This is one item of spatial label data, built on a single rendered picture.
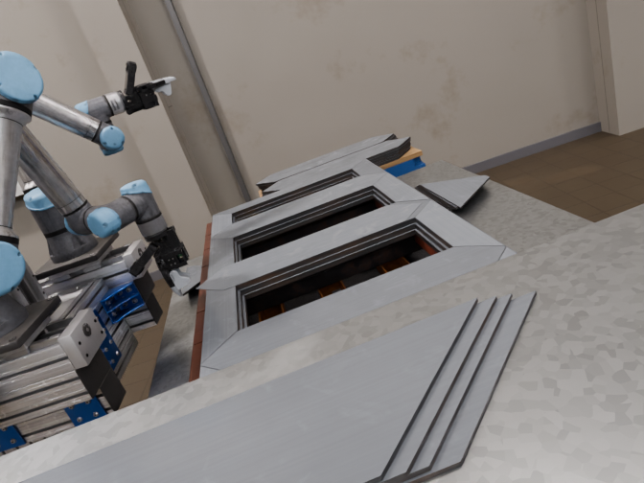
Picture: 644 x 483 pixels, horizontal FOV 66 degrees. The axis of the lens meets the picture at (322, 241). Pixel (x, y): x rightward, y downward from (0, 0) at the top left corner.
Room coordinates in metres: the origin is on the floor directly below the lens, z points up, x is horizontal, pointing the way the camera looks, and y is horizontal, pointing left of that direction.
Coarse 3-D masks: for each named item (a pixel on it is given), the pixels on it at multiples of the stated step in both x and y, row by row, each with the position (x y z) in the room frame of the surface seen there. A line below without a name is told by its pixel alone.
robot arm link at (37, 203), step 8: (32, 192) 1.64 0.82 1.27; (40, 192) 1.61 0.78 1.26; (24, 200) 1.60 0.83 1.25; (32, 200) 1.58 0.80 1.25; (40, 200) 1.58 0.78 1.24; (48, 200) 1.58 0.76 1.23; (32, 208) 1.58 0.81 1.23; (40, 208) 1.58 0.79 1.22; (48, 208) 1.58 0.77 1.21; (56, 208) 1.59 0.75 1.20; (40, 216) 1.58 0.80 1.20; (48, 216) 1.58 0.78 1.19; (56, 216) 1.58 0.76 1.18; (40, 224) 1.59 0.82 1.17; (48, 224) 1.58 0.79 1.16; (56, 224) 1.58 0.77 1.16; (64, 224) 1.59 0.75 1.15; (48, 232) 1.58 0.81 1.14
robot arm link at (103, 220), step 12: (108, 204) 1.32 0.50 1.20; (120, 204) 1.33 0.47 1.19; (132, 204) 1.34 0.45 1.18; (84, 216) 1.35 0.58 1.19; (96, 216) 1.27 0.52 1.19; (108, 216) 1.28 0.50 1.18; (120, 216) 1.30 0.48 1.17; (132, 216) 1.33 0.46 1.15; (96, 228) 1.28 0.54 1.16; (108, 228) 1.27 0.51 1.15; (120, 228) 1.30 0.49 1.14
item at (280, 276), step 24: (312, 192) 2.11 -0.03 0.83; (360, 192) 1.80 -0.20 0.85; (240, 216) 2.09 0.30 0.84; (312, 216) 1.78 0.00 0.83; (240, 240) 1.76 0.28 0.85; (360, 240) 1.35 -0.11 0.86; (384, 240) 1.34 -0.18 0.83; (432, 240) 1.22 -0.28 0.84; (312, 264) 1.33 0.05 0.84; (336, 264) 1.33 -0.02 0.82; (240, 288) 1.32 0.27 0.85; (264, 288) 1.31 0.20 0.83; (240, 312) 1.18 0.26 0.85
